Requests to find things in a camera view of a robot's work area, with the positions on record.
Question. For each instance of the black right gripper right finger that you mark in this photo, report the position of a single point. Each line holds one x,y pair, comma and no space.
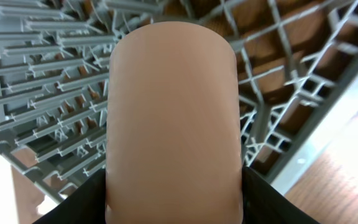
263,204

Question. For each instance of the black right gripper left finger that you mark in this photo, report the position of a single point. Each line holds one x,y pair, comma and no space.
86,205

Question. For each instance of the pink plastic cup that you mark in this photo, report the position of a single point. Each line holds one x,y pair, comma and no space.
173,133

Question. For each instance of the grey dishwasher rack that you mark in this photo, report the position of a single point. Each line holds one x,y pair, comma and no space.
297,70

